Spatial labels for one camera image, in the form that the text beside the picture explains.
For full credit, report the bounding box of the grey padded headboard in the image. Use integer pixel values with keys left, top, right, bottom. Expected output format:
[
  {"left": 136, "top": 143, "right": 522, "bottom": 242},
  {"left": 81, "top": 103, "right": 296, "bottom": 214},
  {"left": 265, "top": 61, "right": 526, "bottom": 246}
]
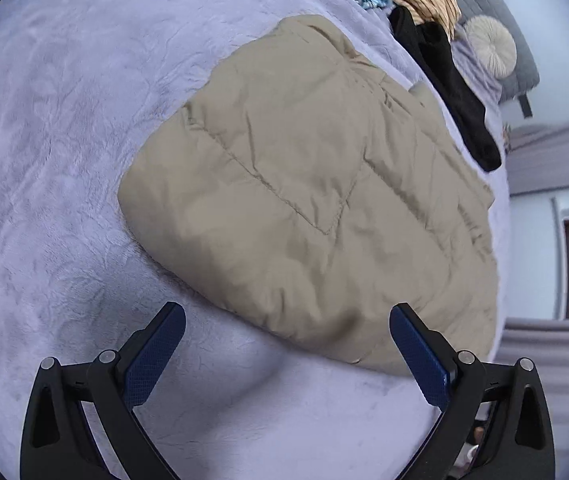
[{"left": 427, "top": 0, "right": 540, "bottom": 103}]

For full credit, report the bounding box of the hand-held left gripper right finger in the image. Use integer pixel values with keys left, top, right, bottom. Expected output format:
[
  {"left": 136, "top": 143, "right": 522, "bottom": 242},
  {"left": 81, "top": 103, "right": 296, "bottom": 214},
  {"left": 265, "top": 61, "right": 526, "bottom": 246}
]
[{"left": 389, "top": 302, "right": 556, "bottom": 480}]

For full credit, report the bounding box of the pale purple curtain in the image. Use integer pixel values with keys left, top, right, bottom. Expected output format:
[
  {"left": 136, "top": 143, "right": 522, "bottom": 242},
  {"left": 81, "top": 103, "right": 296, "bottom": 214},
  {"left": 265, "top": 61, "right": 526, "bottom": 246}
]
[{"left": 505, "top": 116, "right": 569, "bottom": 195}]

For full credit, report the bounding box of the round cream pillow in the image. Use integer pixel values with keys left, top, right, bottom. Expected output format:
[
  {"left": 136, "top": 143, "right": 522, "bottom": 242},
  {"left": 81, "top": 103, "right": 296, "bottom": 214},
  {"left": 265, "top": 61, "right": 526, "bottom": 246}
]
[{"left": 465, "top": 16, "right": 518, "bottom": 79}]

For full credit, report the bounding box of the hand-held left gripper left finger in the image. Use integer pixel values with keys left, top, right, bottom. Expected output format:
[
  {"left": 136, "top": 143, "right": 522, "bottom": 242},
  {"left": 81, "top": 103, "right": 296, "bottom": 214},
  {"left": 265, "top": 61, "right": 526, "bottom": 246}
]
[{"left": 20, "top": 301, "right": 186, "bottom": 480}]

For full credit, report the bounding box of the beige puffer jacket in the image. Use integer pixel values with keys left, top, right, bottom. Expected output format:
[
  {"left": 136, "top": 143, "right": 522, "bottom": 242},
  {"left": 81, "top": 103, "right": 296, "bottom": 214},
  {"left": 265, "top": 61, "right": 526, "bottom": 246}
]
[{"left": 117, "top": 14, "right": 500, "bottom": 376}]

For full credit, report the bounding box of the purple plush blanket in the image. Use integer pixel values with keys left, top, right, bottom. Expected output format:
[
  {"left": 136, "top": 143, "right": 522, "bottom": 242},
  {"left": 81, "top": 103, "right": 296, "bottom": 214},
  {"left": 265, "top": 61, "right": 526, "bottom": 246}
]
[{"left": 0, "top": 0, "right": 515, "bottom": 480}]

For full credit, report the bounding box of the black folded garment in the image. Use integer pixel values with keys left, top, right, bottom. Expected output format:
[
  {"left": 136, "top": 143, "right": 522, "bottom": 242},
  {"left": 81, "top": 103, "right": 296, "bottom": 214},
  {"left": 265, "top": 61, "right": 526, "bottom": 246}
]
[{"left": 389, "top": 6, "right": 503, "bottom": 173}]

